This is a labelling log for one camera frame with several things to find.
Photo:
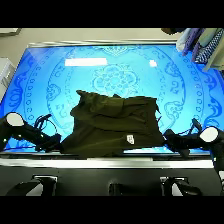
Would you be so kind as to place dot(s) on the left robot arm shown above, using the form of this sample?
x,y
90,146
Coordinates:
x,y
20,130

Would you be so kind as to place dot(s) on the white box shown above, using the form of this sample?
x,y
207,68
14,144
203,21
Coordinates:
x,y
5,73

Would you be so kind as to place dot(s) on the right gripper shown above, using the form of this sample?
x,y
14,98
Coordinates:
x,y
176,141

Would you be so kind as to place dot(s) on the white garment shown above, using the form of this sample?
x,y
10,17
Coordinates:
x,y
182,40

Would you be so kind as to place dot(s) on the purple garment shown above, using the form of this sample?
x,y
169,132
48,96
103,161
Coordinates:
x,y
192,41

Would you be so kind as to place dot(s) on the dark green garment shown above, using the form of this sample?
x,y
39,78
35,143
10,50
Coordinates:
x,y
110,123

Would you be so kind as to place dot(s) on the beige garment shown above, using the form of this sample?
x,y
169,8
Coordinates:
x,y
216,61

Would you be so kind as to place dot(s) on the silver frame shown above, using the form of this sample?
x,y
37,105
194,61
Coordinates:
x,y
100,163

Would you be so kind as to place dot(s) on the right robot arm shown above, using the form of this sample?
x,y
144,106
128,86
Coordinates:
x,y
208,136

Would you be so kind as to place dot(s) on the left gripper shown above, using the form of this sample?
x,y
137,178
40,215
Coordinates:
x,y
50,142

